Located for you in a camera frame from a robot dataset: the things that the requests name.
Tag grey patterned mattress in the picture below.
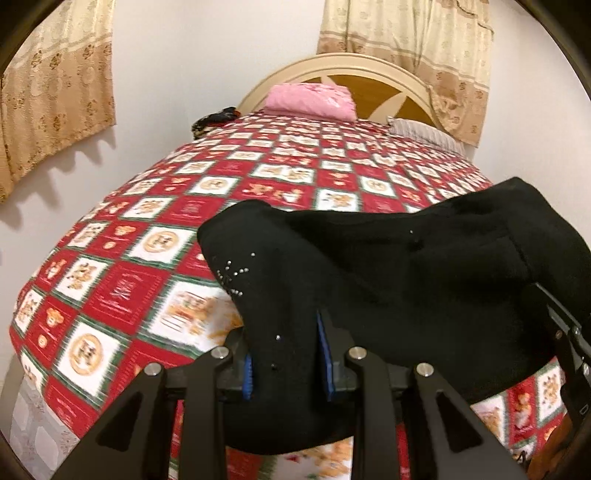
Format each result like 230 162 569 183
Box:
9 355 86 467

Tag beige patterned curtain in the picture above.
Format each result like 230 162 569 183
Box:
0 0 116 203
316 0 492 148

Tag red printed bear blanket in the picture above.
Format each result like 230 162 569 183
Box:
8 111 571 480

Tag black pants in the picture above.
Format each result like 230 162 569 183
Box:
197 178 591 455

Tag pink pillow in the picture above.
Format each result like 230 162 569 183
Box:
265 83 355 123

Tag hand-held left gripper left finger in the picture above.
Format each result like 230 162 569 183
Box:
54 330 254 480

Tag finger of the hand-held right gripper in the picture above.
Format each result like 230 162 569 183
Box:
556 339 591 428
530 281 591 340

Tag beige wooden headboard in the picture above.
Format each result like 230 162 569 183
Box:
235 53 444 132

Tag dark cloth bundle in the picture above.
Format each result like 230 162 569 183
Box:
191 106 241 139

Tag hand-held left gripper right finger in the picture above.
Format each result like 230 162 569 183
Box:
315 309 528 480

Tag striped grey pillow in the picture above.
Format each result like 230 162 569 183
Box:
387 116 467 155

